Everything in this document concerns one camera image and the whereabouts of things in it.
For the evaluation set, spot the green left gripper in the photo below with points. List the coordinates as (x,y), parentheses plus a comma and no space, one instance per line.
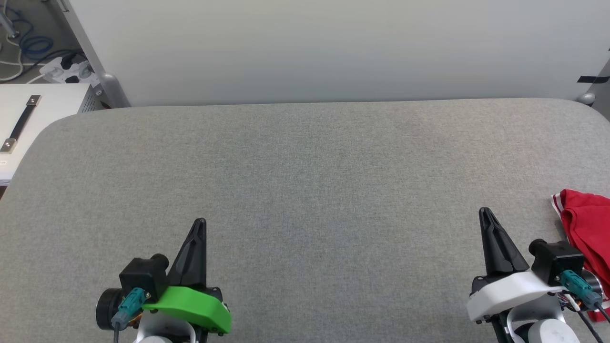
(195,307)

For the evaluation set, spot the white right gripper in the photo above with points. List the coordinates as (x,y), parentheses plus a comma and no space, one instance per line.
(510,293)

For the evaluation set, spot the red white basketball jersey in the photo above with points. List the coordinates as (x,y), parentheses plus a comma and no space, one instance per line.
(591,228)

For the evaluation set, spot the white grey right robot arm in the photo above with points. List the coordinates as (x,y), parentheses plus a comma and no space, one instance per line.
(543,328)

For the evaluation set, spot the black tape strip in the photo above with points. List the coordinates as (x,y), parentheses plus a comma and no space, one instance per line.
(593,79)

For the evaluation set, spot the white metal cabinet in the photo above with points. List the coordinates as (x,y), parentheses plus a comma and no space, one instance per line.
(43,109)

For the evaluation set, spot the white power strip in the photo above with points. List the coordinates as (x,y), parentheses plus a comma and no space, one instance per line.
(69,70)

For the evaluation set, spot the white partition panel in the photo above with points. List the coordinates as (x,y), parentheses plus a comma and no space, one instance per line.
(333,47)

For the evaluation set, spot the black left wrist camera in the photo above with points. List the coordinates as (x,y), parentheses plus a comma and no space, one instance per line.
(143,276)

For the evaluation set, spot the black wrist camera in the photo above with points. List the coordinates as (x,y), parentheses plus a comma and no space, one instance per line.
(143,276)
(555,259)

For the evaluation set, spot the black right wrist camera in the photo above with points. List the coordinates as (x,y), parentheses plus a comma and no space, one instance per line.
(555,259)

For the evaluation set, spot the grey partition frame post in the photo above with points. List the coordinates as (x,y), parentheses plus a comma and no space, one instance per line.
(102,71)
(595,90)

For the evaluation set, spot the grey metal desk frame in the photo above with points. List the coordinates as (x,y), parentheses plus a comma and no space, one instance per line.
(5,21)

